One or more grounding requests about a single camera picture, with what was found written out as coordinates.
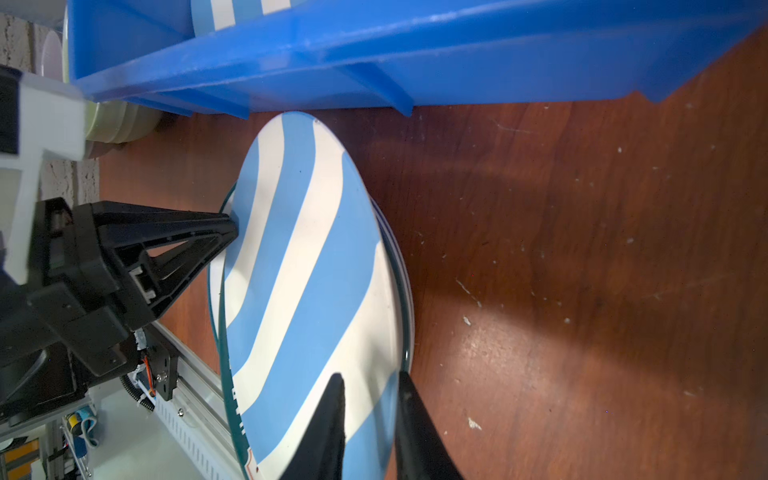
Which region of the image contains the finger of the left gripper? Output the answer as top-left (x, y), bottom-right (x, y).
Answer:
top-left (91, 201), bottom-right (238, 330)

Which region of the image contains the green rim lettered plate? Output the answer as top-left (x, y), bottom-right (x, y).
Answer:
top-left (206, 185), bottom-right (416, 480)

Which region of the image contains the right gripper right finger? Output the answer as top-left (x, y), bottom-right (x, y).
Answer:
top-left (394, 371), bottom-right (463, 480)

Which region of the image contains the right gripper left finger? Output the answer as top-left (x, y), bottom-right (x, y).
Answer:
top-left (281, 373), bottom-right (346, 480)

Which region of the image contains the blue plastic bin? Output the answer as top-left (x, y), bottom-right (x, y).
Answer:
top-left (67, 1), bottom-right (767, 118)

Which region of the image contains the green bowl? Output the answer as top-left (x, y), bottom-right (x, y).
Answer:
top-left (59, 23), bottom-right (163, 145)

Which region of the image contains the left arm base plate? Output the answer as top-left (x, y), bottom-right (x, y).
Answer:
top-left (135, 323), bottom-right (180, 401)

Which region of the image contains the lilac bowl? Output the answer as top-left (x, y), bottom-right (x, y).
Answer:
top-left (38, 31), bottom-right (63, 82)

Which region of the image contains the aluminium front rail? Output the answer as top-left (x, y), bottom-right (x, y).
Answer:
top-left (89, 323), bottom-right (247, 480)

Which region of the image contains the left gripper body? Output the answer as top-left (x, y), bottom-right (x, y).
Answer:
top-left (1, 198), bottom-right (150, 414)

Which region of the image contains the blue striped plate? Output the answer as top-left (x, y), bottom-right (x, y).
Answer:
top-left (206, 110), bottom-right (404, 480)
top-left (190, 0), bottom-right (306, 37)

